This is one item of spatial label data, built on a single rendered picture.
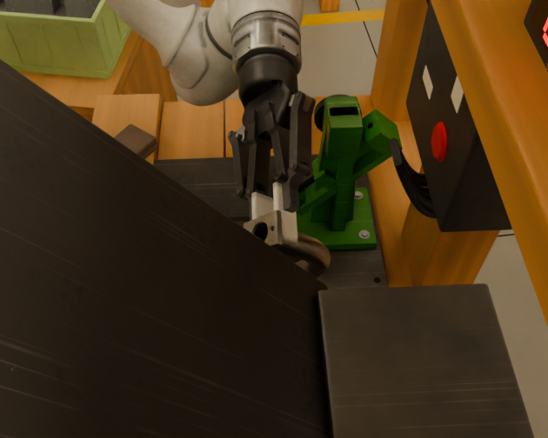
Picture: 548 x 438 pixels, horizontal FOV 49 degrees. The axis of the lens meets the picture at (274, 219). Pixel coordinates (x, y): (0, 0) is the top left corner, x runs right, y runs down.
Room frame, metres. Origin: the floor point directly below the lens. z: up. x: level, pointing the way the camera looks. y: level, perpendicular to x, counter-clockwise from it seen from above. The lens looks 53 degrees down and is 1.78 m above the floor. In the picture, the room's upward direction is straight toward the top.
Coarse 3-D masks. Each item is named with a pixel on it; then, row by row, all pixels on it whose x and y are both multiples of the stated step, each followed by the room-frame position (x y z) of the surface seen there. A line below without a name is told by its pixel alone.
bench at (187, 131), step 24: (360, 96) 1.02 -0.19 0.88; (168, 120) 0.95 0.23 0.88; (192, 120) 0.95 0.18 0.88; (216, 120) 0.95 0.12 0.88; (240, 120) 0.95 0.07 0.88; (312, 120) 0.95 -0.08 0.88; (168, 144) 0.87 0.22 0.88; (192, 144) 0.87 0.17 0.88; (216, 144) 0.87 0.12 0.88; (312, 144) 0.87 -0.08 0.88; (408, 144) 0.87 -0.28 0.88; (384, 168) 0.81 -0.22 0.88; (384, 192) 0.74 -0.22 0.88; (384, 216) 0.68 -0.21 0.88; (384, 240) 0.63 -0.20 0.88; (384, 264) 0.58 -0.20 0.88
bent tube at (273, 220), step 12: (264, 216) 0.40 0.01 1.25; (276, 216) 0.39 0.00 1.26; (252, 228) 0.40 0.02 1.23; (264, 228) 0.40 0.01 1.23; (276, 228) 0.38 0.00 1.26; (264, 240) 0.39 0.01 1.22; (276, 240) 0.37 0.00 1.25; (300, 240) 0.39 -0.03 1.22; (312, 240) 0.40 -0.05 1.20; (288, 252) 0.38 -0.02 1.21; (300, 252) 0.39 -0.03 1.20; (312, 252) 0.39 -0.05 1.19; (324, 252) 0.40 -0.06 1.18; (300, 264) 0.43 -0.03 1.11; (312, 264) 0.39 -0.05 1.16; (324, 264) 0.40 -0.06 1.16
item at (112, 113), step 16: (112, 96) 1.00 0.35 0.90; (128, 96) 1.00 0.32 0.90; (144, 96) 1.00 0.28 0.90; (160, 96) 1.00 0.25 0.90; (96, 112) 0.95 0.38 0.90; (112, 112) 0.95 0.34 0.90; (128, 112) 0.95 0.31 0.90; (144, 112) 0.95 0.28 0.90; (160, 112) 0.97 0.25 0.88; (112, 128) 0.90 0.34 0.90; (144, 128) 0.90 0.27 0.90
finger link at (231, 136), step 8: (232, 136) 0.54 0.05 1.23; (232, 144) 0.53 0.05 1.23; (240, 144) 0.53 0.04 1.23; (248, 144) 0.54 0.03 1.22; (232, 152) 0.52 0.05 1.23; (240, 152) 0.52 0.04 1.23; (248, 152) 0.53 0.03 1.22; (240, 160) 0.51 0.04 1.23; (248, 160) 0.51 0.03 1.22; (240, 168) 0.49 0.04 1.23; (240, 176) 0.48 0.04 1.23; (240, 184) 0.47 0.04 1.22; (240, 192) 0.46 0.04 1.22
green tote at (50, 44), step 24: (0, 24) 1.22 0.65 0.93; (24, 24) 1.21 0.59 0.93; (48, 24) 1.20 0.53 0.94; (72, 24) 1.19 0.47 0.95; (96, 24) 1.19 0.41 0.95; (120, 24) 1.33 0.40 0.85; (0, 48) 1.22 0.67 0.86; (24, 48) 1.21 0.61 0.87; (48, 48) 1.20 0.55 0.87; (72, 48) 1.20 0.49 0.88; (96, 48) 1.19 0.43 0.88; (120, 48) 1.29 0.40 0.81; (48, 72) 1.21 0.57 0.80; (72, 72) 1.20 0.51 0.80; (96, 72) 1.19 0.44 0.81
